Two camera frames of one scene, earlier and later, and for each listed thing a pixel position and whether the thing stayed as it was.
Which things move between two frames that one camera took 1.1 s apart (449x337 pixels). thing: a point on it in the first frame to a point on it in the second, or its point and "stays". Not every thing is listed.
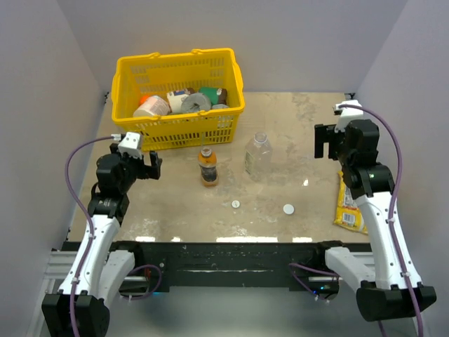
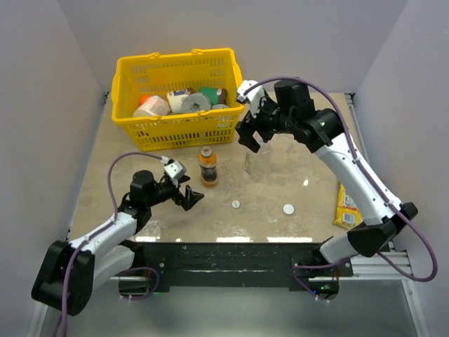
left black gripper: x=146 y=170 to x=189 y=200
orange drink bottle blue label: x=208 y=161 stays
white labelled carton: x=175 y=98 stays
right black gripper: x=326 y=133 to x=246 y=130
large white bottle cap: x=288 y=208 stays
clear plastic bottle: x=258 y=157 stays
